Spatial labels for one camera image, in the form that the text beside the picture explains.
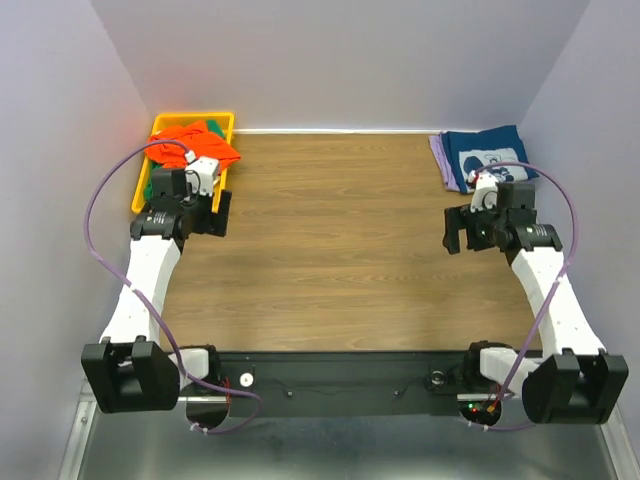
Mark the folded lavender t shirt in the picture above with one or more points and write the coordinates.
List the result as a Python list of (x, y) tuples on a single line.
[(443, 164)]

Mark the folded navy printed t shirt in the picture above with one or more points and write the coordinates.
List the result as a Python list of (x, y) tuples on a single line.
[(467, 152)]

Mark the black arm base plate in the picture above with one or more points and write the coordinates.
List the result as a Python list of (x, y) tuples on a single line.
[(348, 384)]

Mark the yellow plastic bin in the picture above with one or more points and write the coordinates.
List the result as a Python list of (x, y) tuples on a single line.
[(150, 195)]

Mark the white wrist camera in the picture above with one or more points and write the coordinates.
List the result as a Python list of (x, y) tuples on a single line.
[(202, 176), (485, 189)]

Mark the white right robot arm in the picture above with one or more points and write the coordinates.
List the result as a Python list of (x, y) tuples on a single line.
[(576, 381)]

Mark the orange t shirt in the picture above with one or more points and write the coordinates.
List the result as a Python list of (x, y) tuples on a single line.
[(197, 138)]

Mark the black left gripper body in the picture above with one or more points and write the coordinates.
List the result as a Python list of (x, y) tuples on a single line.
[(200, 207)]

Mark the aluminium frame rail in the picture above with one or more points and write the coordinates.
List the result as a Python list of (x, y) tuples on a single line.
[(79, 436)]

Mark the green t shirt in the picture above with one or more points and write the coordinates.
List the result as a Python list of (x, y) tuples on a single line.
[(216, 127)]

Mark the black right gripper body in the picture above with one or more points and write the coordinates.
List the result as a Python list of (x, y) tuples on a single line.
[(481, 231)]

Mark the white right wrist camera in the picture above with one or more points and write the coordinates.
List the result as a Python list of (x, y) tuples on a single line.
[(485, 189)]

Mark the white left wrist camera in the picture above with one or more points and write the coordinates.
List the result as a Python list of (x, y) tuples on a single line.
[(202, 176)]

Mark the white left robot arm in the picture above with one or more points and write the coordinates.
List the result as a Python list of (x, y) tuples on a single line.
[(126, 368)]

